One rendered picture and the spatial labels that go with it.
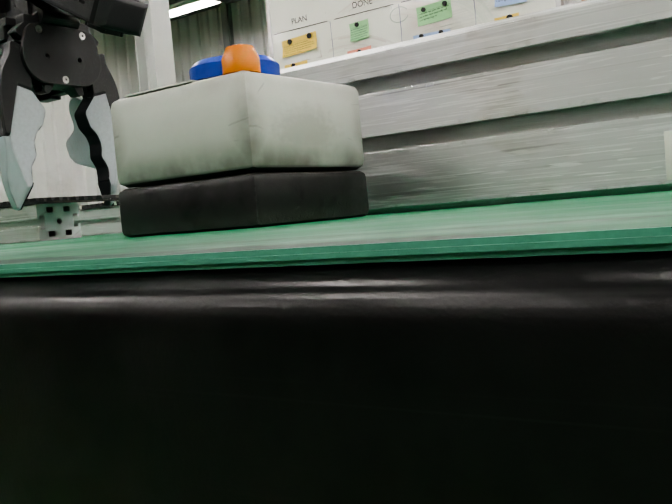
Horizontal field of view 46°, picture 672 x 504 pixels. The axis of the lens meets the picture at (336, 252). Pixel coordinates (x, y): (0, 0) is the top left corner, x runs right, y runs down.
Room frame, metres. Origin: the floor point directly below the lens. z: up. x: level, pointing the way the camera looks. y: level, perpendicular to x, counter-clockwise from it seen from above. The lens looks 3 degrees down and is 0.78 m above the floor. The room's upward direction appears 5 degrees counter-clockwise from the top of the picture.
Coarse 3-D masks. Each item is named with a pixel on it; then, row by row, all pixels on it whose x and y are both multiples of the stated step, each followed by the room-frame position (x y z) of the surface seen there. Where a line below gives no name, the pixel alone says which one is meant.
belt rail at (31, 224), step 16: (32, 208) 0.63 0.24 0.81; (48, 208) 0.64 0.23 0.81; (64, 208) 0.66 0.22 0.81; (0, 224) 0.67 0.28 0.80; (16, 224) 0.65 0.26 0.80; (32, 224) 0.64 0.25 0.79; (48, 224) 0.63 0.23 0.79; (64, 224) 0.65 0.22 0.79; (0, 240) 0.66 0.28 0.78; (16, 240) 0.64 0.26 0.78; (32, 240) 0.63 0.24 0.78; (48, 240) 0.63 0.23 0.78
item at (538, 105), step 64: (640, 0) 0.33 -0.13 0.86; (320, 64) 0.42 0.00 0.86; (384, 64) 0.40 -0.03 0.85; (448, 64) 0.39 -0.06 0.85; (512, 64) 0.37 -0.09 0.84; (576, 64) 0.34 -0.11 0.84; (640, 64) 0.33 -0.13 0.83; (384, 128) 0.40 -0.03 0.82; (448, 128) 0.39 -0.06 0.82; (512, 128) 0.37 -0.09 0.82; (576, 128) 0.35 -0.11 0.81; (640, 128) 0.33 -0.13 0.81; (384, 192) 0.40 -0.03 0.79; (448, 192) 0.38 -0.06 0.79; (512, 192) 0.36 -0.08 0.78; (576, 192) 0.35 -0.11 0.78; (640, 192) 0.33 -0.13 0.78
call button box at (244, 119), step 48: (144, 96) 0.33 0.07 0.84; (192, 96) 0.31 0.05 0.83; (240, 96) 0.30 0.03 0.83; (288, 96) 0.32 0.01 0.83; (336, 96) 0.34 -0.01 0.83; (144, 144) 0.33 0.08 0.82; (192, 144) 0.31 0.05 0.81; (240, 144) 0.30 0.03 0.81; (288, 144) 0.31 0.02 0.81; (336, 144) 0.34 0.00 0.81; (144, 192) 0.33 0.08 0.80; (192, 192) 0.32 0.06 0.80; (240, 192) 0.30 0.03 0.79; (288, 192) 0.31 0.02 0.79; (336, 192) 0.34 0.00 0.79
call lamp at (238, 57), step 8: (232, 48) 0.30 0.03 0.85; (240, 48) 0.30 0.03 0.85; (248, 48) 0.31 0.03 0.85; (224, 56) 0.31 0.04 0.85; (232, 56) 0.30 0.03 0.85; (240, 56) 0.30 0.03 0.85; (248, 56) 0.30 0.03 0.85; (256, 56) 0.31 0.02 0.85; (224, 64) 0.31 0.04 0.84; (232, 64) 0.30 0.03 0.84; (240, 64) 0.30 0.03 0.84; (248, 64) 0.30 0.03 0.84; (256, 64) 0.31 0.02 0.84; (224, 72) 0.31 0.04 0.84; (232, 72) 0.30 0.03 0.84
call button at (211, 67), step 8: (216, 56) 0.34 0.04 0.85; (264, 56) 0.34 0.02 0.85; (200, 64) 0.34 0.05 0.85; (208, 64) 0.33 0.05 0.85; (216, 64) 0.33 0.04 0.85; (264, 64) 0.34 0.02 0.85; (272, 64) 0.34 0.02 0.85; (192, 72) 0.34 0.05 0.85; (200, 72) 0.34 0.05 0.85; (208, 72) 0.33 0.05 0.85; (216, 72) 0.33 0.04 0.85; (264, 72) 0.34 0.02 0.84; (272, 72) 0.34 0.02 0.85
